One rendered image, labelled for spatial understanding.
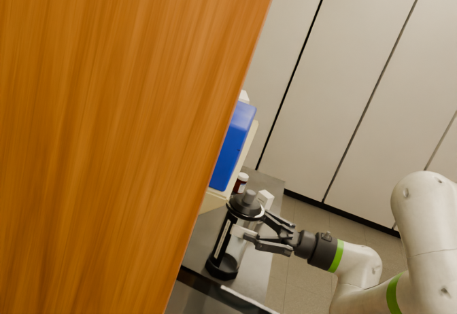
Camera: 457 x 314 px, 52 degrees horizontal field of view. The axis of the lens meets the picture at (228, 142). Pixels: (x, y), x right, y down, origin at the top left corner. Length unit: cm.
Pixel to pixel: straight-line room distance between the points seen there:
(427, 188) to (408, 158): 303
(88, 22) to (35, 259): 30
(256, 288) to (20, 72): 103
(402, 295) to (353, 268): 36
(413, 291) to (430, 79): 296
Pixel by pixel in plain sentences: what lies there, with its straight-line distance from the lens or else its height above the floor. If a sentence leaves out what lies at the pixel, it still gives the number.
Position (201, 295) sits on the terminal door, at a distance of 65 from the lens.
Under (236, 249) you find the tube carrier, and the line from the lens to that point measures 132.
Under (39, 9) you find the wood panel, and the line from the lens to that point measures 50.
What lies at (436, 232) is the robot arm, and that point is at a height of 145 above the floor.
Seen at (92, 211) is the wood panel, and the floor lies 148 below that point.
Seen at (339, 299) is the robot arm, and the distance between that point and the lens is 129.
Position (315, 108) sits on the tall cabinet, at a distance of 376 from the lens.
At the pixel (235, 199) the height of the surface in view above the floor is 118.
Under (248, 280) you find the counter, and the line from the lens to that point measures 142.
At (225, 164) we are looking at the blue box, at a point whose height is 155.
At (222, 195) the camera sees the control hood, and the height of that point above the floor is 151.
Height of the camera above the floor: 179
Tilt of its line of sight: 22 degrees down
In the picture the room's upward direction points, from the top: 19 degrees clockwise
